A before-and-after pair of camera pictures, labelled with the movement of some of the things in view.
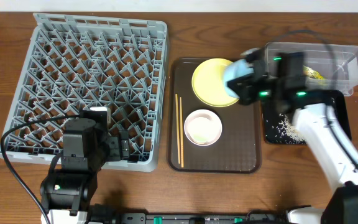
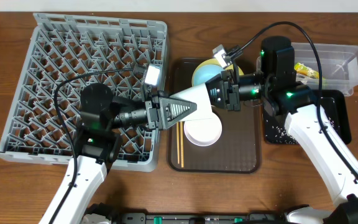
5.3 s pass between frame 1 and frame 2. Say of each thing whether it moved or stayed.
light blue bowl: moved
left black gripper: moved
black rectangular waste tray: stayed
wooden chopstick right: stayed
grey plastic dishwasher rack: stayed
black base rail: stayed
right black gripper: moved
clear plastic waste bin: stayed
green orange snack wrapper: stayed
